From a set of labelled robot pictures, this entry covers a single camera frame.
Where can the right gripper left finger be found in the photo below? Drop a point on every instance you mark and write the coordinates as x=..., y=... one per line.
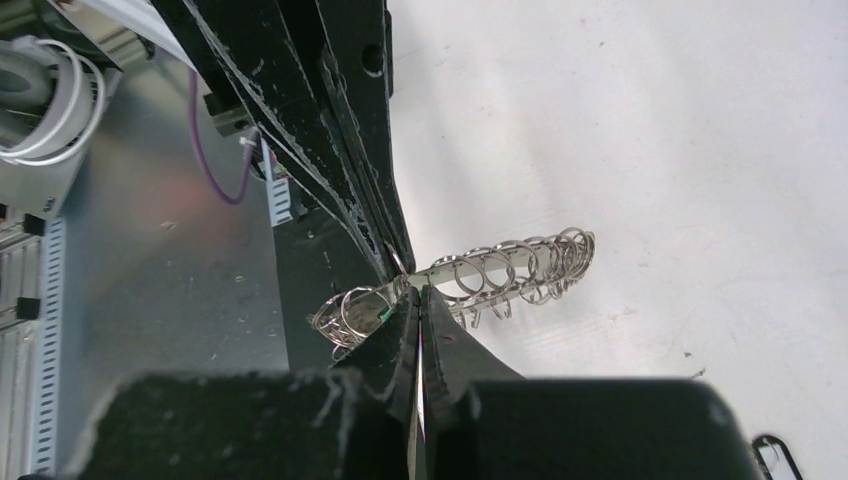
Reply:
x=353, y=420

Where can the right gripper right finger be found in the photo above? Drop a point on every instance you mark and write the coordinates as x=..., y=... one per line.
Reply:
x=483, y=420

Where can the metal disc with keyrings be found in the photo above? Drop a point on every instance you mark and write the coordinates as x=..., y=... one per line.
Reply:
x=535, y=270

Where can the white headphones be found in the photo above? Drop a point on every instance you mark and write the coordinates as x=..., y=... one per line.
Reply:
x=52, y=101

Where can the black tag key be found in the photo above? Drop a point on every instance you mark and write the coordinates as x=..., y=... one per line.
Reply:
x=775, y=459

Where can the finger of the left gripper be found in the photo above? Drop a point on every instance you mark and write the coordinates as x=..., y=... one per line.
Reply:
x=247, y=42
x=345, y=50

